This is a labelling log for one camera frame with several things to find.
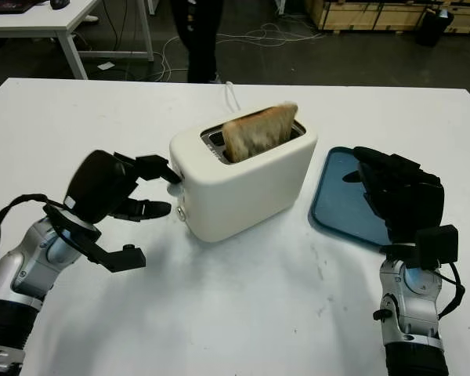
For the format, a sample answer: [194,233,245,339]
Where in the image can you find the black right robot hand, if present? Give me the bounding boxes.
[342,146,446,246]

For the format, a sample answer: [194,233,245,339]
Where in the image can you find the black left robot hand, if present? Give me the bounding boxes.
[64,150,181,226]

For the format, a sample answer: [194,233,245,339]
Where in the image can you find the slice of bread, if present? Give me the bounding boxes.
[222,100,299,164]

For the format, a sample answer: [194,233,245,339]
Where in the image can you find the blue plastic tray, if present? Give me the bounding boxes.
[309,146,396,248]

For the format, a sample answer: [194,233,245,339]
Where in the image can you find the white two-slot toaster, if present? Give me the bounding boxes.
[168,116,319,243]

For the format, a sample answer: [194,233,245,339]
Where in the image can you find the black trash bin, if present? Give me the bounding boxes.
[416,6,455,47]

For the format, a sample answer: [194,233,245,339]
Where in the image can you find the white office desk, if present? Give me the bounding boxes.
[0,0,156,81]

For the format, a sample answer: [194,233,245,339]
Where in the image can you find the person's dark legs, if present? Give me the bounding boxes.
[170,0,224,84]

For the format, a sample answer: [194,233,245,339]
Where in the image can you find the stacked wooden crates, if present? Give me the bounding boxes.
[304,0,470,35]

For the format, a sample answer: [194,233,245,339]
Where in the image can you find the black keyboard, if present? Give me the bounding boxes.
[0,0,36,15]

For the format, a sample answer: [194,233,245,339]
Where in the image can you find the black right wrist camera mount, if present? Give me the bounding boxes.
[414,225,459,270]

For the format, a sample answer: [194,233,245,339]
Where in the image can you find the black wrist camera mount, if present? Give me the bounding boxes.
[45,204,148,273]
[414,225,459,270]

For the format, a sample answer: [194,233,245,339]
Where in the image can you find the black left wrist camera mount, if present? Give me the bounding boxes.
[45,204,148,273]

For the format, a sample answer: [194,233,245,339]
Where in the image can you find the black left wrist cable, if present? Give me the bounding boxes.
[0,193,70,271]

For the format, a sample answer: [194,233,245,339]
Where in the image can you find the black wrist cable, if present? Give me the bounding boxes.
[0,193,70,271]
[426,258,466,326]

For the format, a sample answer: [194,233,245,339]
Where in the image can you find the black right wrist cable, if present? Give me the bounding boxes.
[426,258,466,326]

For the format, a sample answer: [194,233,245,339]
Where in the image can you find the white floor cables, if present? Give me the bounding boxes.
[156,21,324,81]

